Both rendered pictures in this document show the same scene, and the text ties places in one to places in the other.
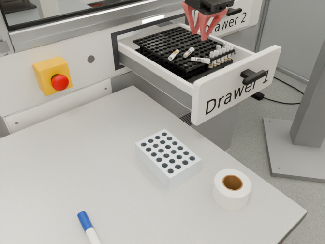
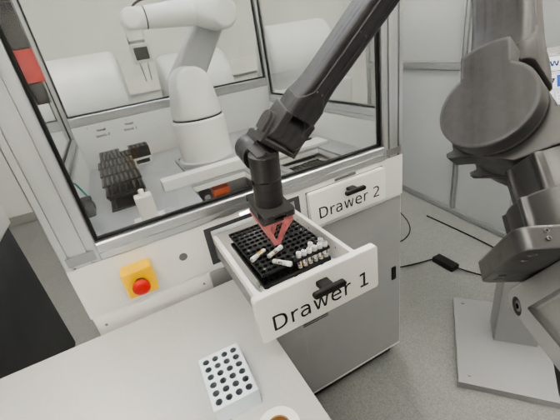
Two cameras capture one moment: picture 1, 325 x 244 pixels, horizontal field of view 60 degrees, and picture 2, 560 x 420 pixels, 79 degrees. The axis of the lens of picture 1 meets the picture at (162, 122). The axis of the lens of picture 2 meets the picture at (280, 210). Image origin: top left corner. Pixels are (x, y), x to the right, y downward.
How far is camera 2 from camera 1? 0.31 m
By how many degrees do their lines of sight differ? 18
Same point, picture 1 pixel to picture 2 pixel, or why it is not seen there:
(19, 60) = (106, 266)
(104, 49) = (197, 245)
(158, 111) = (247, 314)
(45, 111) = (136, 311)
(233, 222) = not seen: outside the picture
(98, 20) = (187, 220)
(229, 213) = not seen: outside the picture
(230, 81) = (302, 292)
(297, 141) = (499, 335)
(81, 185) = (136, 407)
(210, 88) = (271, 303)
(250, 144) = (432, 336)
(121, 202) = not seen: outside the picture
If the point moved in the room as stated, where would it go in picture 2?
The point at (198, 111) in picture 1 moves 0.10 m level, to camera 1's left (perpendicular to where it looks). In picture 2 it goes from (261, 328) to (212, 326)
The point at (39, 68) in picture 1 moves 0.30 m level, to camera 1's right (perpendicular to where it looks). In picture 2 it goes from (122, 273) to (242, 274)
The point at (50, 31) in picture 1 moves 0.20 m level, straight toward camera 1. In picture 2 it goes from (135, 237) to (114, 289)
